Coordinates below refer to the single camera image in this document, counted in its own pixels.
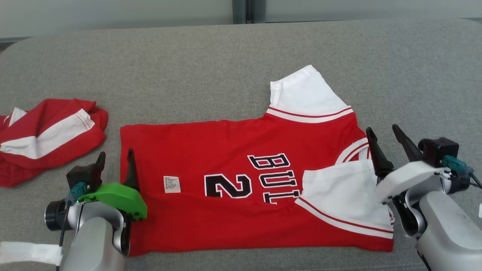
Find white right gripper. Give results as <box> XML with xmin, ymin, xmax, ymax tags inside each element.
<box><xmin>366</xmin><ymin>124</ymin><xmax>448</xmax><ymax>206</ymax></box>

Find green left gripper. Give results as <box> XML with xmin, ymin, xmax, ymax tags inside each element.
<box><xmin>77</xmin><ymin>148</ymin><xmax>148</xmax><ymax>221</ymax></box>

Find red shorts with white stripe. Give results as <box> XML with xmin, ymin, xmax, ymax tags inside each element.
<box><xmin>0</xmin><ymin>99</ymin><xmax>108</xmax><ymax>187</ymax></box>

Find red Bulls jersey white sleeves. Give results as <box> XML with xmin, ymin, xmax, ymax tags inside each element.
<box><xmin>120</xmin><ymin>65</ymin><xmax>395</xmax><ymax>257</ymax></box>

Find grey fabric sofa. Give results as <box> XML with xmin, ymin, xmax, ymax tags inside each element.
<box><xmin>0</xmin><ymin>19</ymin><xmax>482</xmax><ymax>271</ymax></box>

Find black cable with teal plug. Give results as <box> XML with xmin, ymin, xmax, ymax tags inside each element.
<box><xmin>442</xmin><ymin>155</ymin><xmax>482</xmax><ymax>189</ymax></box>
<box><xmin>56</xmin><ymin>182</ymin><xmax>90</xmax><ymax>271</ymax></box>

